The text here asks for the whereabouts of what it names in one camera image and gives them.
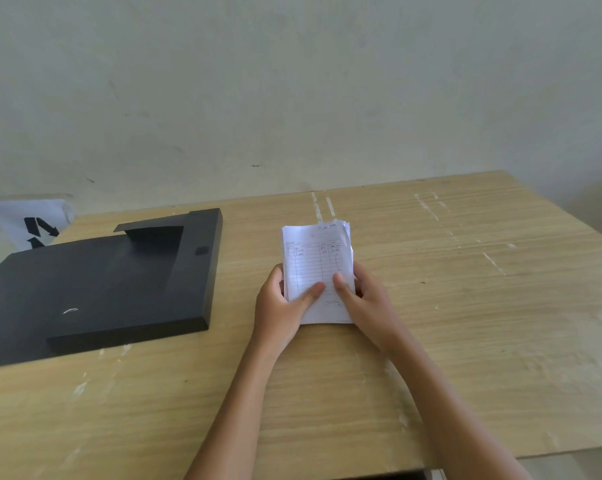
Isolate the person's right hand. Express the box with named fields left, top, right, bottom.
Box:
left=332, top=262, right=402, bottom=353

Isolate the person's left hand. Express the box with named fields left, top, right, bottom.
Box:
left=254, top=264, right=326, bottom=359

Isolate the person's right forearm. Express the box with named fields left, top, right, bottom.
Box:
left=381, top=330, right=531, bottom=480

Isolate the person's left forearm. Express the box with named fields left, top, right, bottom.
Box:
left=183, top=340, right=289, bottom=480

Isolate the white bag with black print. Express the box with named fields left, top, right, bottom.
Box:
left=0, top=198, right=77, bottom=251

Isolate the stack of white lined receipts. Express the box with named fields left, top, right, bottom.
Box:
left=281, top=220, right=356, bottom=326

